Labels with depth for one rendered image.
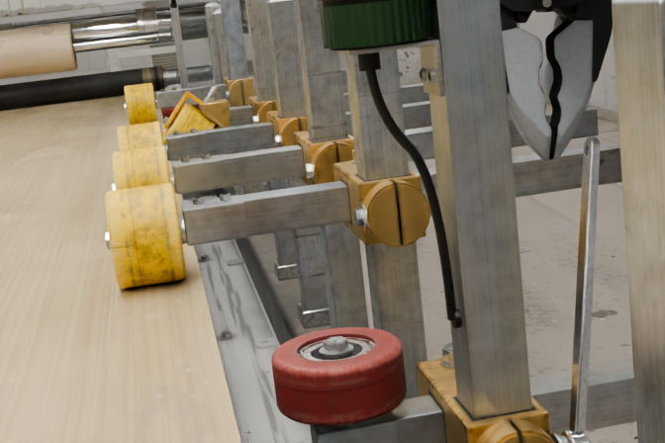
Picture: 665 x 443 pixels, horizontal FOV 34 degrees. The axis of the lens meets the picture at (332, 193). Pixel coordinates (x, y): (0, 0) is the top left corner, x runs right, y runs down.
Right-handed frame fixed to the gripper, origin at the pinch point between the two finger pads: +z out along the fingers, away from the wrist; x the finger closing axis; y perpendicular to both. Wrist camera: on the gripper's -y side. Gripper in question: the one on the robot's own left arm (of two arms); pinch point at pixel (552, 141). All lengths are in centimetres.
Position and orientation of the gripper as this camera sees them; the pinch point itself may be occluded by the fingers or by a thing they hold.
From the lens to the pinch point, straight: 71.9
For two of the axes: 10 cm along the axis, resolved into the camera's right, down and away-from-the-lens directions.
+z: 1.1, 9.8, 1.8
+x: -9.8, 1.4, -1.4
